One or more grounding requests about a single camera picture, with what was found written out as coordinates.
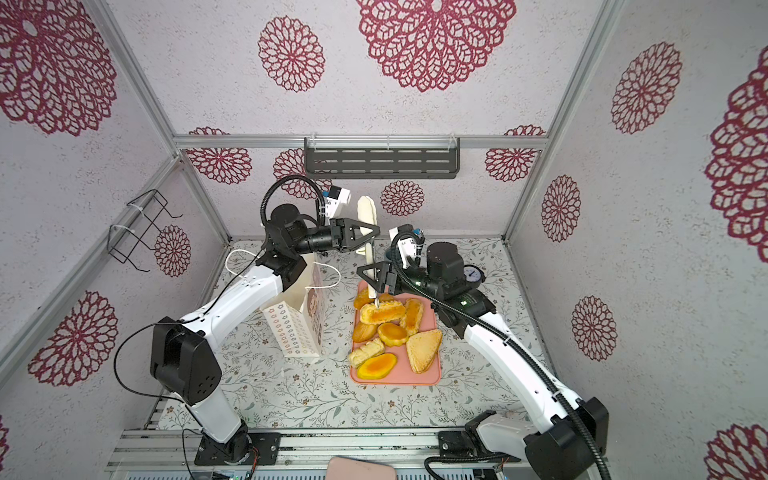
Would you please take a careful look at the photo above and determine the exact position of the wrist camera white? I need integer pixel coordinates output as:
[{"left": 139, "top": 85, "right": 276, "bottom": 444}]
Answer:
[
  {"left": 323, "top": 185, "right": 351, "bottom": 219},
  {"left": 397, "top": 228, "right": 425, "bottom": 269}
]

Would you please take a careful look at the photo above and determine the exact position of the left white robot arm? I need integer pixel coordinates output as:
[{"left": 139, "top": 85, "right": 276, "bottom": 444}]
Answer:
[{"left": 150, "top": 197, "right": 380, "bottom": 461}]

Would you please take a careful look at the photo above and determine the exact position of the brown bread right upright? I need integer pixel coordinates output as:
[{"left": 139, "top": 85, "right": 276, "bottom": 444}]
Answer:
[{"left": 399, "top": 298, "right": 424, "bottom": 336}]

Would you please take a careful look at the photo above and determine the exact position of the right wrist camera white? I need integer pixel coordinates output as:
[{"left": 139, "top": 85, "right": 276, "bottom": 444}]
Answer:
[{"left": 397, "top": 228, "right": 425, "bottom": 269}]

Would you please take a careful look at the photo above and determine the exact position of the aluminium front rail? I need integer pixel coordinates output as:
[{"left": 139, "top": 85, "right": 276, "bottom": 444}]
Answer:
[{"left": 105, "top": 427, "right": 533, "bottom": 479}]

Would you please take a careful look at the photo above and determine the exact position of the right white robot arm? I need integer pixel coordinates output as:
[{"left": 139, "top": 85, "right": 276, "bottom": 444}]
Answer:
[{"left": 357, "top": 235, "right": 611, "bottom": 479}]

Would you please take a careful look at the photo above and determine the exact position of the black wire wall rack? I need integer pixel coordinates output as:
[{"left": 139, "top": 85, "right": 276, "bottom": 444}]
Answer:
[{"left": 106, "top": 189, "right": 183, "bottom": 273}]

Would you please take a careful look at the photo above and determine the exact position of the triangular tan fake bread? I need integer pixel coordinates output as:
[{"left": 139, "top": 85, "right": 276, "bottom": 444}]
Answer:
[{"left": 406, "top": 329, "right": 443, "bottom": 374}]

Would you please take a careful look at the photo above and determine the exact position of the brown oval bread top left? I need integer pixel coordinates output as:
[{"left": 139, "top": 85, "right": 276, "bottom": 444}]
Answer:
[{"left": 353, "top": 287, "right": 375, "bottom": 310}]

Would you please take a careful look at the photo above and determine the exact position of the white printed paper bag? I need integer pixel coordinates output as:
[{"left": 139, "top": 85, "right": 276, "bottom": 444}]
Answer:
[{"left": 259, "top": 253, "right": 341, "bottom": 357}]

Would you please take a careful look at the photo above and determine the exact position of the pink plastic tray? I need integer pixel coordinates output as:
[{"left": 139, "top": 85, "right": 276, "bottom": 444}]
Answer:
[{"left": 348, "top": 281, "right": 443, "bottom": 386}]

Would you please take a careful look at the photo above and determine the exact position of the round orange fake tart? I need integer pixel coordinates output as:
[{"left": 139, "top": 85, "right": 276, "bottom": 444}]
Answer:
[{"left": 377, "top": 323, "right": 409, "bottom": 347}]

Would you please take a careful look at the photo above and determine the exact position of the black round pressure gauge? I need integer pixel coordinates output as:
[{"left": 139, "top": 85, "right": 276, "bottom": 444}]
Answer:
[{"left": 463, "top": 264, "right": 486, "bottom": 284}]

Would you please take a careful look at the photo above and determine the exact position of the pink device at front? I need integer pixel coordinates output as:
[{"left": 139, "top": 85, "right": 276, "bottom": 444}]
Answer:
[{"left": 325, "top": 456, "right": 397, "bottom": 480}]

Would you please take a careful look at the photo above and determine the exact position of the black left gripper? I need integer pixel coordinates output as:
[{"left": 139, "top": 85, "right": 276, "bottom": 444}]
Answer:
[{"left": 293, "top": 217, "right": 381, "bottom": 257}]

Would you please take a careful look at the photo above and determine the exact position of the pale ridged fake bread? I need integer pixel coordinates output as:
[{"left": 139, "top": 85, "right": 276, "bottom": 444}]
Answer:
[{"left": 348, "top": 338, "right": 386, "bottom": 368}]

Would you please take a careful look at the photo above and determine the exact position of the grey metal wall shelf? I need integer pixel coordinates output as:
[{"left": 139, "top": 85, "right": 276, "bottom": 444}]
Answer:
[{"left": 304, "top": 137, "right": 461, "bottom": 180}]

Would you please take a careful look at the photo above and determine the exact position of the orange oval fake bread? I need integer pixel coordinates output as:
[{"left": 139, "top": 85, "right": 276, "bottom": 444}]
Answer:
[{"left": 356, "top": 353, "right": 398, "bottom": 380}]

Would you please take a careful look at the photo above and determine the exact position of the brown bread lower left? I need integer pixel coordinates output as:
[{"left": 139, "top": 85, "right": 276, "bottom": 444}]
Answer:
[{"left": 352, "top": 322, "right": 378, "bottom": 343}]

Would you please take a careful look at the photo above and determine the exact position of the long yellow braided bread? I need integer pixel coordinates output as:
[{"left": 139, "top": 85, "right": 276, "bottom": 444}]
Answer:
[{"left": 360, "top": 300, "right": 406, "bottom": 325}]

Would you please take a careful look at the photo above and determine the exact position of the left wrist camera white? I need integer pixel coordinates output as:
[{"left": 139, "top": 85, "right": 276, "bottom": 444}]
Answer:
[{"left": 323, "top": 185, "right": 351, "bottom": 219}]

